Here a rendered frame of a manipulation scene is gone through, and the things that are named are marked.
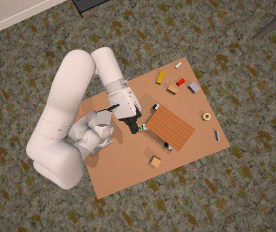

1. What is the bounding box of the red toy building brick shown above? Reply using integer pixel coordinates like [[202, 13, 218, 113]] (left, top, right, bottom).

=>
[[177, 79, 185, 86]]

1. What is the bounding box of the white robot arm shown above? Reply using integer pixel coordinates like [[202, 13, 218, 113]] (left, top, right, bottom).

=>
[[26, 47, 128, 189]]

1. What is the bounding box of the beige roll of masking tape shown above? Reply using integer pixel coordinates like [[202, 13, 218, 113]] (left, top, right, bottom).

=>
[[202, 113, 211, 120]]

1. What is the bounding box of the yellow rectangular block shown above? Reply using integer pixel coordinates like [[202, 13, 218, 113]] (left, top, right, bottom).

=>
[[156, 71, 166, 84]]

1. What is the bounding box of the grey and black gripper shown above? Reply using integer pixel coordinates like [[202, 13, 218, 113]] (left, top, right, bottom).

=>
[[107, 86, 142, 134]]

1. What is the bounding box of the wooden dolly with black caster wheels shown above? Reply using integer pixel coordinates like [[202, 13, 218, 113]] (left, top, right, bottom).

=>
[[139, 104, 196, 152]]

